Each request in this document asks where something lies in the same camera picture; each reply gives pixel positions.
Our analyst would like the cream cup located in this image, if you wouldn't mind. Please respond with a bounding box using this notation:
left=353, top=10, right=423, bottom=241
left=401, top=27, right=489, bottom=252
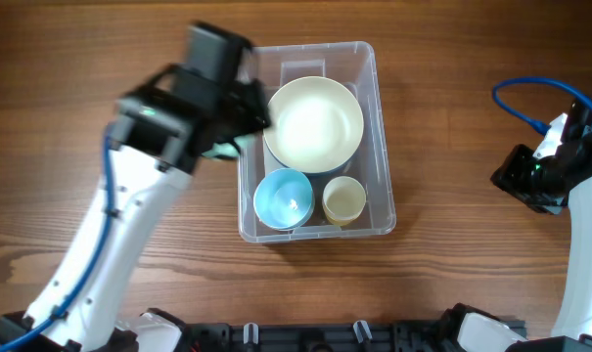
left=322, top=176, right=367, bottom=217

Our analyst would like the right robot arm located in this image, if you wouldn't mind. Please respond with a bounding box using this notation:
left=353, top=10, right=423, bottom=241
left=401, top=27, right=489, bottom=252
left=448, top=101, right=592, bottom=351

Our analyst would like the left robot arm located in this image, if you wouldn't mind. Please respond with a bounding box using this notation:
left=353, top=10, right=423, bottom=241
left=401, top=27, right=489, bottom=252
left=0, top=22, right=270, bottom=351

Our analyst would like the blue plate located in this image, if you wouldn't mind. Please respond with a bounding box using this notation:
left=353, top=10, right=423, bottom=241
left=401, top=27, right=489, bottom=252
left=262, top=142, right=361, bottom=177

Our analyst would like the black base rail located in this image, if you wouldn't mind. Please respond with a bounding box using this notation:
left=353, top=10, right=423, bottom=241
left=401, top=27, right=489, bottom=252
left=176, top=320, right=461, bottom=352

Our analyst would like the cream plate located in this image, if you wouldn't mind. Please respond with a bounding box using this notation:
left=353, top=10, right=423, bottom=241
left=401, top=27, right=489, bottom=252
left=263, top=76, right=365, bottom=173

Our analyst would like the light blue bowl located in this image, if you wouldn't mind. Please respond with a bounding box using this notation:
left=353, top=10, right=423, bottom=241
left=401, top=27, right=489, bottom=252
left=253, top=168, right=315, bottom=231

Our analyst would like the left blue cable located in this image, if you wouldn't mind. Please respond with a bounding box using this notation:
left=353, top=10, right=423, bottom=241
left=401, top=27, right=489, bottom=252
left=0, top=131, right=118, bottom=352

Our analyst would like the yellow cup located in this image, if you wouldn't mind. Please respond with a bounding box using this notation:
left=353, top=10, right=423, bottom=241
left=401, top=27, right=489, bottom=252
left=326, top=213, right=360, bottom=227

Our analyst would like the green bowl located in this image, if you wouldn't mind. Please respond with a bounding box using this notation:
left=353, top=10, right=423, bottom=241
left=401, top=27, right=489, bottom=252
left=203, top=135, right=254, bottom=160

